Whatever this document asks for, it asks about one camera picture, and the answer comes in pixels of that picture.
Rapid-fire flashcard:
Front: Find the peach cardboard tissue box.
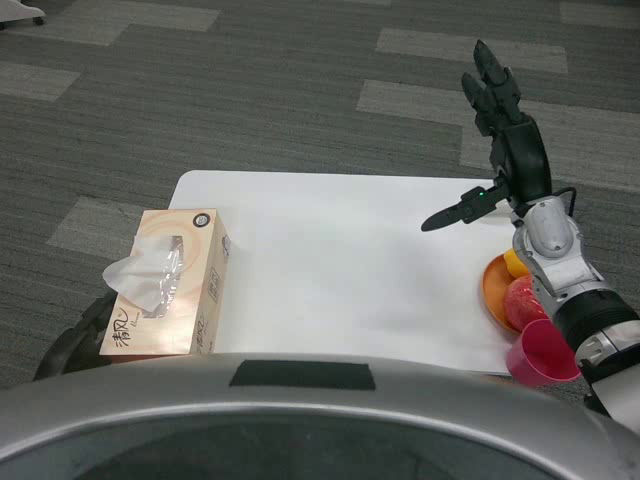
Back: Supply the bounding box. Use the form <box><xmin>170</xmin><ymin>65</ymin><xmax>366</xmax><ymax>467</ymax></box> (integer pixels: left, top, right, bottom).
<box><xmin>102</xmin><ymin>207</ymin><xmax>234</xmax><ymax>359</ymax></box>

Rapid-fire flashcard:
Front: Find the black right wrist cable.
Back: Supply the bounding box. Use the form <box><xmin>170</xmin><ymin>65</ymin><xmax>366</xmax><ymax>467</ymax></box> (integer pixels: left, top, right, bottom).
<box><xmin>549</xmin><ymin>186</ymin><xmax>579</xmax><ymax>216</ymax></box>

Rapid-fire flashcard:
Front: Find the pink plastic cup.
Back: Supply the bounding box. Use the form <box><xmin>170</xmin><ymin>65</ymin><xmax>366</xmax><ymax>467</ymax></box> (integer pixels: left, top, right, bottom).
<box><xmin>505</xmin><ymin>318</ymin><xmax>584</xmax><ymax>385</ymax></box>

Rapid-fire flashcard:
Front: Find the red apple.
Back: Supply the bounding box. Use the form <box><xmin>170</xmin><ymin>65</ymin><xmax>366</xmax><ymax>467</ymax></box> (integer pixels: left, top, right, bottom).
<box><xmin>503</xmin><ymin>273</ymin><xmax>551</xmax><ymax>334</ymax></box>

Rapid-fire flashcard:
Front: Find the white wheeled furniture base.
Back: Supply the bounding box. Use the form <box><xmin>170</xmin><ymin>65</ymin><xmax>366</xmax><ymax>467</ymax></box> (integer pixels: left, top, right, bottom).
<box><xmin>0</xmin><ymin>0</ymin><xmax>46</xmax><ymax>26</ymax></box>

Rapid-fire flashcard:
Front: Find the orange round plate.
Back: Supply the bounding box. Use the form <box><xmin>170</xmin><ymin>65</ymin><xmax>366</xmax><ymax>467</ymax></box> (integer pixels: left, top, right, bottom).
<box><xmin>482</xmin><ymin>252</ymin><xmax>526</xmax><ymax>334</ymax></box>

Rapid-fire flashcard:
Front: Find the yellow orange fruit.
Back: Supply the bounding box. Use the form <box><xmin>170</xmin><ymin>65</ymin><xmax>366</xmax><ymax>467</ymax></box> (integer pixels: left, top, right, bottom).
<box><xmin>503</xmin><ymin>248</ymin><xmax>531</xmax><ymax>278</ymax></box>

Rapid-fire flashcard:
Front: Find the silver robot chest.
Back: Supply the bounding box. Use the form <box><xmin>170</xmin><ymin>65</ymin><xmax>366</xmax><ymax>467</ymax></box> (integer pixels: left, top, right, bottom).
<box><xmin>0</xmin><ymin>352</ymin><xmax>640</xmax><ymax>480</ymax></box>

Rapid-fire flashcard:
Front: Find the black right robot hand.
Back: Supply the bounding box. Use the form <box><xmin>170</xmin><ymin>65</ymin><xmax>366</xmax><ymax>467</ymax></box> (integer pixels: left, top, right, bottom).
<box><xmin>420</xmin><ymin>39</ymin><xmax>551</xmax><ymax>234</ymax></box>

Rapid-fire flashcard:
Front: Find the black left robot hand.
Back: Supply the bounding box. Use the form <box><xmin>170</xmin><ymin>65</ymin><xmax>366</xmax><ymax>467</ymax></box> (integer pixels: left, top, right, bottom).
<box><xmin>32</xmin><ymin>293</ymin><xmax>117</xmax><ymax>382</ymax></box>

